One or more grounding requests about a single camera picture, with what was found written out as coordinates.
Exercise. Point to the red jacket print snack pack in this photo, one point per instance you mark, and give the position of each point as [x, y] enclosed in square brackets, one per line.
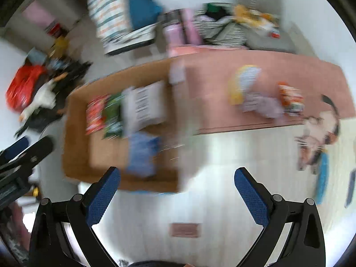
[94, 114]

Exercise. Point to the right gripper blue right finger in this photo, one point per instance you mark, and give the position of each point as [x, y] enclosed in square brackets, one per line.
[266, 211]

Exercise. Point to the dark blue phone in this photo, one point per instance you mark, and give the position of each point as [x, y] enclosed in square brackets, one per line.
[351, 187]

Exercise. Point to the orange snack bag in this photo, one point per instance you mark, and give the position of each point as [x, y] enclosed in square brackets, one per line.
[291, 99]

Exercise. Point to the white goose plush toy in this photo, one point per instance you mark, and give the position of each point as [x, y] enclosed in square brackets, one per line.
[44, 97]

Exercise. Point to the green wet wipes pack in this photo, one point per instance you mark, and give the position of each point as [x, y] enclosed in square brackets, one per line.
[112, 115]

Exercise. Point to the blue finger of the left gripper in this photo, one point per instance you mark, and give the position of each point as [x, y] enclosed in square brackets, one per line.
[15, 149]
[30, 157]

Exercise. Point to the patterned black white bag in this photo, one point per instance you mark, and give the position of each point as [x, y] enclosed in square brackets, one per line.
[216, 25]

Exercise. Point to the yellow bag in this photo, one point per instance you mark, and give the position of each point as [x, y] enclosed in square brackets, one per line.
[59, 47]

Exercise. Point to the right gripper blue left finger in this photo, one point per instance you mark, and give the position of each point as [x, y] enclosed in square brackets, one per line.
[88, 211]

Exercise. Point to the light blue tissue pack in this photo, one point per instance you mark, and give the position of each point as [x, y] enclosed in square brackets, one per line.
[143, 148]

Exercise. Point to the lilac cloth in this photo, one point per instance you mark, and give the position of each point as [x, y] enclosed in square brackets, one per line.
[265, 106]

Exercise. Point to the plaid and blue bedding pile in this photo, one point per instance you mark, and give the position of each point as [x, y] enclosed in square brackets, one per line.
[117, 18]

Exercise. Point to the grey cushioned chair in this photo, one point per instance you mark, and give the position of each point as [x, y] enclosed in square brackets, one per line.
[260, 22]

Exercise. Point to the white soft pillow pack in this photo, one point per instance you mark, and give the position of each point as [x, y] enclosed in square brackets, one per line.
[144, 106]

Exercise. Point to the blue fish plush toy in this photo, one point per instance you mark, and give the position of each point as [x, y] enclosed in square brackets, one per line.
[322, 181]

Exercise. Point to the pink suitcase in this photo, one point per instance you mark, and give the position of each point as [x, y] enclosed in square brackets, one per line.
[179, 29]

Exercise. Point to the brown cardboard box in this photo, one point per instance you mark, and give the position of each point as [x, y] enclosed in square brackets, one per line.
[86, 157]

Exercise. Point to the red plastic bag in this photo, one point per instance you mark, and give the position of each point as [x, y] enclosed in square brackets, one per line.
[20, 90]

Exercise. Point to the grey round stool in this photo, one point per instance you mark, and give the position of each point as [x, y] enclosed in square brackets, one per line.
[52, 180]

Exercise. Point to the white metal chair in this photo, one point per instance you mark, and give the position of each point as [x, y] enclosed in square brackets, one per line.
[141, 37]

